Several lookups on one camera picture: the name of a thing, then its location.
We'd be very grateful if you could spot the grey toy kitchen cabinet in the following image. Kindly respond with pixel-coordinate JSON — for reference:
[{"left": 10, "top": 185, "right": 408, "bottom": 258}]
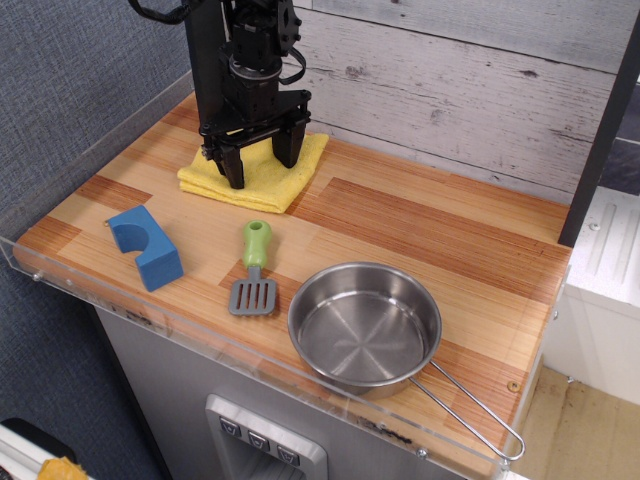
[{"left": 92, "top": 304, "right": 481, "bottom": 480}]

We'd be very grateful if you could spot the green handled grey spatula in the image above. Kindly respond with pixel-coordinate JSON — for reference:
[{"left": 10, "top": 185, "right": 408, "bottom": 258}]
[{"left": 228, "top": 220, "right": 277, "bottom": 316}]

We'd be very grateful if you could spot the dark right frame post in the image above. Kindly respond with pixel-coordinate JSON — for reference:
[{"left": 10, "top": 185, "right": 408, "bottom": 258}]
[{"left": 558, "top": 16, "right": 639, "bottom": 247}]

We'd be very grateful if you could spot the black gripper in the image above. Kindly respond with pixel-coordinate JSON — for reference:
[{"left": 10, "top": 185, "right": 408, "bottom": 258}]
[{"left": 200, "top": 47, "right": 311, "bottom": 189}]

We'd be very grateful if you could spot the black braided cable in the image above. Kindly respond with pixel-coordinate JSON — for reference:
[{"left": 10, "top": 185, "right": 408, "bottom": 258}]
[{"left": 128, "top": 0, "right": 201, "bottom": 24}]

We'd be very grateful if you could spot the yellow dish towel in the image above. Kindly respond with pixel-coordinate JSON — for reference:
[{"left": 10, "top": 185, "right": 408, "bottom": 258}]
[{"left": 177, "top": 133, "right": 329, "bottom": 214}]

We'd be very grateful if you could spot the black and yellow object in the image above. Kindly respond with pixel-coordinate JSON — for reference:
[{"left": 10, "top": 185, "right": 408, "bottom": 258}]
[{"left": 1, "top": 418, "right": 91, "bottom": 479}]

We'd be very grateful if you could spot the white plastic bin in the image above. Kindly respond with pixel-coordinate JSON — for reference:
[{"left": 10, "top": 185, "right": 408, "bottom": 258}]
[{"left": 542, "top": 187, "right": 639, "bottom": 404}]

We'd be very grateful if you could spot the blue wooden arch block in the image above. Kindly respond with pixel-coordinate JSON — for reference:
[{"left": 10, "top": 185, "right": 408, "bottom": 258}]
[{"left": 107, "top": 205, "right": 184, "bottom": 292}]

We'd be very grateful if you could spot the dark frame post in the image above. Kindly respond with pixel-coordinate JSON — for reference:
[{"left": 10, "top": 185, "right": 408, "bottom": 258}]
[
  {"left": 558, "top": 16, "right": 639, "bottom": 247},
  {"left": 183, "top": 1, "right": 226, "bottom": 128}
]

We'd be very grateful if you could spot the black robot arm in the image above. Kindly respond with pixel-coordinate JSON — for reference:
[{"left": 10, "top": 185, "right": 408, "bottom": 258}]
[{"left": 187, "top": 1, "right": 311, "bottom": 189}]

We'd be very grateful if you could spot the stainless steel pan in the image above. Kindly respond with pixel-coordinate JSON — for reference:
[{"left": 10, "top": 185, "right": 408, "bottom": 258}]
[{"left": 287, "top": 262, "right": 526, "bottom": 463}]

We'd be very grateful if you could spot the clear acrylic table guard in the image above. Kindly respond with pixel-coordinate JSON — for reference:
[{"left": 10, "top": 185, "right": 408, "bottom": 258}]
[{"left": 1, "top": 97, "right": 570, "bottom": 478}]

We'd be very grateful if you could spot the dark left frame post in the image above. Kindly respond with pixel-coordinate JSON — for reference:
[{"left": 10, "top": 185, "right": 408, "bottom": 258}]
[{"left": 183, "top": 1, "right": 226, "bottom": 128}]

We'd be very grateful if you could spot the silver button panel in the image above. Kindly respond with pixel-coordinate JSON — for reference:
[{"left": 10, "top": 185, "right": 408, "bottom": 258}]
[{"left": 205, "top": 394, "right": 329, "bottom": 479}]

